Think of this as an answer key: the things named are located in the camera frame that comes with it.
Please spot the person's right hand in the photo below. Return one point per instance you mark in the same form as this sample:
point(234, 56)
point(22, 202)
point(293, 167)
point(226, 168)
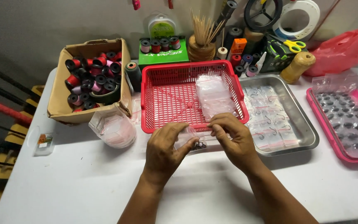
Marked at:
point(238, 143)

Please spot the person's left hand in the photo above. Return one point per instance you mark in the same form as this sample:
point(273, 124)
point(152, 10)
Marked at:
point(160, 155)

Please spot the small clear zip bag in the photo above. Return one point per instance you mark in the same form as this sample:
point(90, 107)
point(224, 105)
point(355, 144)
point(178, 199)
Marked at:
point(190, 134)

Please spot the bunch of black fish hooks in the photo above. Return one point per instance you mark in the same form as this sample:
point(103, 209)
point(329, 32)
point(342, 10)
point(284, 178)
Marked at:
point(199, 145)

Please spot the layer of bagged fish hooks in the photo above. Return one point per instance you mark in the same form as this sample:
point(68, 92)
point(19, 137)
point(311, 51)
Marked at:
point(269, 118)

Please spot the red plastic basket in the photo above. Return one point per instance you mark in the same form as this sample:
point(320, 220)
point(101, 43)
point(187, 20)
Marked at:
point(166, 102)

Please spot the clear pouch of zip bags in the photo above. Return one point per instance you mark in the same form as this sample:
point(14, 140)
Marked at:
point(113, 129)

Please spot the pile of empty zip bags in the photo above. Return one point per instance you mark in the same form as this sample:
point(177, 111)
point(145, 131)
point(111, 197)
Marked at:
point(214, 93)

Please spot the steel tray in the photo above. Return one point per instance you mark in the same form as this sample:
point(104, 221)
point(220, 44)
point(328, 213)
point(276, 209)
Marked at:
point(303, 124)

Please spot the small black thread bobbin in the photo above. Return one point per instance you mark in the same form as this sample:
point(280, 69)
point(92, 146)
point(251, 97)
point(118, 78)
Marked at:
point(239, 71)

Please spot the pink thread bobbin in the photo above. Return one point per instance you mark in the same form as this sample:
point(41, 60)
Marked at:
point(251, 71)

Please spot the blue thread bobbin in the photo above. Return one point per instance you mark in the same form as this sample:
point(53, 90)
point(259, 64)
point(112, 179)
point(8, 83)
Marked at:
point(247, 61)

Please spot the white glue bottle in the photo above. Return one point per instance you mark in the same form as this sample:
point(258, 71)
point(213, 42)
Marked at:
point(260, 63)

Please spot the red thread bobbin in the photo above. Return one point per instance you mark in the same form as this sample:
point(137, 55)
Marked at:
point(235, 60)

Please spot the dark green thread cone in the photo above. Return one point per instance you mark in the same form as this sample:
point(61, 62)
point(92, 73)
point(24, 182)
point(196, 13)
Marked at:
point(133, 76)

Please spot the pink plastic tray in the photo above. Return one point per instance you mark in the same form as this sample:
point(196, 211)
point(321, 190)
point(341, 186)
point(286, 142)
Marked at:
point(323, 127)

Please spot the black and green tool box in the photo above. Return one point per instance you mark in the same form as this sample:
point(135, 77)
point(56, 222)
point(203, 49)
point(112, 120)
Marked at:
point(275, 63)

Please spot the white thread spool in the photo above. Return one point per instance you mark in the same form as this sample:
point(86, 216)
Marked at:
point(222, 53)

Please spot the yellow twine cone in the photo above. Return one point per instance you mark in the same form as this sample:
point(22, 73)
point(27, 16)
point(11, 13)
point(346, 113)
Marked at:
point(295, 67)

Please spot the small orange box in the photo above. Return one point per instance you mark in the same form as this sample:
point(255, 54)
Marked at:
point(238, 46)

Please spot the green cardboard box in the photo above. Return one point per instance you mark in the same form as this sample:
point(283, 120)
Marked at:
point(163, 57)

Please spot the round wooden holder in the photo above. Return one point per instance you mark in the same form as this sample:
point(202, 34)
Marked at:
point(200, 51)

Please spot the heap of thread spools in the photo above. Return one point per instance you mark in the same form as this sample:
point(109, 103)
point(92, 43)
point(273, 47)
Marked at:
point(95, 81)

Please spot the green and black pliers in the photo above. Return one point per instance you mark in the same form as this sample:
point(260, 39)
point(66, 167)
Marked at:
point(277, 49)

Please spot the black thread cone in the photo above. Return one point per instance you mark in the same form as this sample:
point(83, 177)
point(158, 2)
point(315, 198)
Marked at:
point(233, 39)

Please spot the red thread spool black rims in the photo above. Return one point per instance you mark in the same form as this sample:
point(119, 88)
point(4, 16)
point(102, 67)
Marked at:
point(165, 45)
point(155, 46)

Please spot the brown thread cone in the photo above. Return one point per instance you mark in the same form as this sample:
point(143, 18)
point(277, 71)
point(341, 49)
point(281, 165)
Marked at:
point(253, 34)

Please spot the pink thread spool black rims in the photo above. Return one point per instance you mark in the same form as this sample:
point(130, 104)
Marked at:
point(145, 46)

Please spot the red and pink thread spool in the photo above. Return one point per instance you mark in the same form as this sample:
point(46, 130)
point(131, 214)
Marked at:
point(175, 43)

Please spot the layer of bagged black sinkers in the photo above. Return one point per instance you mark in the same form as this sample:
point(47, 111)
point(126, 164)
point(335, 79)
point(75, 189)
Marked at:
point(350, 121)

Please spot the clear hook case orange label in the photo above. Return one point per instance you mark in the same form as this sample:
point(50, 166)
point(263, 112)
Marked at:
point(44, 141)

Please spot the bundle of bamboo sticks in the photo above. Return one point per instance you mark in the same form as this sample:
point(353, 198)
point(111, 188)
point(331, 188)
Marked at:
point(202, 29)

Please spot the packaged fishing line spool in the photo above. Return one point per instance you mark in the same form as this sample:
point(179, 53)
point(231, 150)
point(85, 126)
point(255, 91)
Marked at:
point(162, 27)

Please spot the black spoked wheel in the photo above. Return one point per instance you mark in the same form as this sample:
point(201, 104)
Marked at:
point(261, 14)

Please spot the red plastic bag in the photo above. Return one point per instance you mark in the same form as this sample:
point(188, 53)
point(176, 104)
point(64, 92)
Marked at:
point(343, 53)

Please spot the red hanging clip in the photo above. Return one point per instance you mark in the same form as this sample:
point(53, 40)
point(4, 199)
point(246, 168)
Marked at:
point(170, 3)

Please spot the pink hanging clip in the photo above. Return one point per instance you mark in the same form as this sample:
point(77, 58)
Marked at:
point(136, 4)

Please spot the red wrapped rod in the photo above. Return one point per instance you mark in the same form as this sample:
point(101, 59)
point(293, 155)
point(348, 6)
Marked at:
point(5, 109)

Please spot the bundle of black rods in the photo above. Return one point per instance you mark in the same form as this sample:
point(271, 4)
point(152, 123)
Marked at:
point(8, 82)

